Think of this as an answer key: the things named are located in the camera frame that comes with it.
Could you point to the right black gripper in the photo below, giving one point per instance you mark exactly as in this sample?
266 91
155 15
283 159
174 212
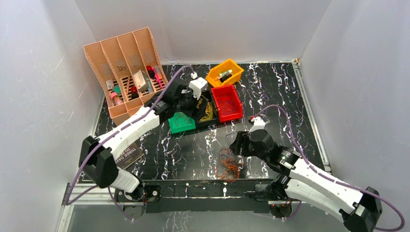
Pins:
241 138

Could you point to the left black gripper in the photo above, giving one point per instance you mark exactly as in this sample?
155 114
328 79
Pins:
193 103

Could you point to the green plastic bin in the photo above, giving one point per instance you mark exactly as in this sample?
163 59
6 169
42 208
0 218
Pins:
181 123

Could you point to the red plastic bin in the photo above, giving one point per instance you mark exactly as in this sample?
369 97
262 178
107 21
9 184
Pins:
228 103

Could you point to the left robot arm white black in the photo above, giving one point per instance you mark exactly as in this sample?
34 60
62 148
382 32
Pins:
98 155

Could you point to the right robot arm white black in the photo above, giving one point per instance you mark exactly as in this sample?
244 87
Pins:
301 180

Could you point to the black plastic bin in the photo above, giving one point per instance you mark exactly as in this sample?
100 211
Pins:
211 115

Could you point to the pink pen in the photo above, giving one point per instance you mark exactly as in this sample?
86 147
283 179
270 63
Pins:
158 75

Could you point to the white box in organizer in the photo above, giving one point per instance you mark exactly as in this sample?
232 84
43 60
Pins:
142 82

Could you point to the red capped dark bottle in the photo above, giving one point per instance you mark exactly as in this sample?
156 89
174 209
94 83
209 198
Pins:
134 93

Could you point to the black marker in yellow bin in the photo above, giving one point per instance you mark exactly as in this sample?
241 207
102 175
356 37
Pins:
225 78

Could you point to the yellow plastic bin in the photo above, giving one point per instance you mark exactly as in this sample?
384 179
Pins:
213 76

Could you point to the glue stick in yellow bin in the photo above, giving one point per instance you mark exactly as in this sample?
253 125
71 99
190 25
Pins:
225 73

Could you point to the pink plastic file organizer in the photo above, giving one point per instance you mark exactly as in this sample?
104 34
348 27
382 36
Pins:
114 61

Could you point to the pink bottle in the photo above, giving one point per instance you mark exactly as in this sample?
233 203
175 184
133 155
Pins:
116 99

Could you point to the dark book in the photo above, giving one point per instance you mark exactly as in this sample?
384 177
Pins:
129 156

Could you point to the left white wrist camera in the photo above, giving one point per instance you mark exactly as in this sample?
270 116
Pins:
197 85

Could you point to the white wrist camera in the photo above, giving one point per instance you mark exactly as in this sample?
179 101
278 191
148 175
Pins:
197 85
257 123

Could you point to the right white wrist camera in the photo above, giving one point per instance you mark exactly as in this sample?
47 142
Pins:
257 123

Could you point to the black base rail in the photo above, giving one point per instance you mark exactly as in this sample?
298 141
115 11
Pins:
256 195

